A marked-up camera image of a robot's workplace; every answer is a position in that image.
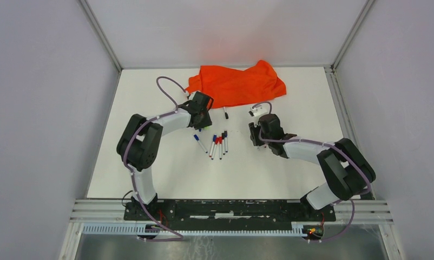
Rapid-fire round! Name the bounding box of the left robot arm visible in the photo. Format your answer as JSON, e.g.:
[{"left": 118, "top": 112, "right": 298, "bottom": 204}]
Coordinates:
[{"left": 116, "top": 92, "right": 214, "bottom": 221}]

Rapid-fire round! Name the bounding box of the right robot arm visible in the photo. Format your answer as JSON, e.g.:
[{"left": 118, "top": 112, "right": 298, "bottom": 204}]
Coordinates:
[{"left": 248, "top": 112, "right": 376, "bottom": 221}]

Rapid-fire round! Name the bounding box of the black pen near cloth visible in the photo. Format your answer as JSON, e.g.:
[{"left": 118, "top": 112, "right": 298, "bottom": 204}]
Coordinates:
[{"left": 223, "top": 107, "right": 229, "bottom": 120}]

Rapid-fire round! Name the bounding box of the blue capped pen left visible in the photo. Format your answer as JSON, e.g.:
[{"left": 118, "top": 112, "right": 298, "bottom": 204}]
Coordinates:
[{"left": 209, "top": 134, "right": 217, "bottom": 160}]

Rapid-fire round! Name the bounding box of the black capped white pen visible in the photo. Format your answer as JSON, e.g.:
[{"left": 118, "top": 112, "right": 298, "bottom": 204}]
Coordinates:
[{"left": 220, "top": 132, "right": 226, "bottom": 155}]

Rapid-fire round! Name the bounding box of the orange cloth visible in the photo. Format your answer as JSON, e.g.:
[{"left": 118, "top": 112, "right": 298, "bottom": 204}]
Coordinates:
[{"left": 186, "top": 60, "right": 287, "bottom": 108}]

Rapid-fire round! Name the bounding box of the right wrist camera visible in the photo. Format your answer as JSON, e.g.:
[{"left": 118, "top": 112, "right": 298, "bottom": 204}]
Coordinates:
[{"left": 248, "top": 108, "right": 266, "bottom": 118}]

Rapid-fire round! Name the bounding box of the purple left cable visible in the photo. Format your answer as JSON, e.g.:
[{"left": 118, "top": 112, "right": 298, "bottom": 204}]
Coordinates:
[{"left": 123, "top": 76, "right": 190, "bottom": 243}]

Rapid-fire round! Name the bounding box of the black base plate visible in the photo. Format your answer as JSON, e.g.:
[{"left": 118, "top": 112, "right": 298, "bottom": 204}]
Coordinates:
[{"left": 123, "top": 198, "right": 336, "bottom": 232}]

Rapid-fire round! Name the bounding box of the aluminium frame rail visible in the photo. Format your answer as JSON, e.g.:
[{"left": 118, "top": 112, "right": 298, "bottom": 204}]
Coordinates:
[{"left": 70, "top": 199, "right": 393, "bottom": 226}]

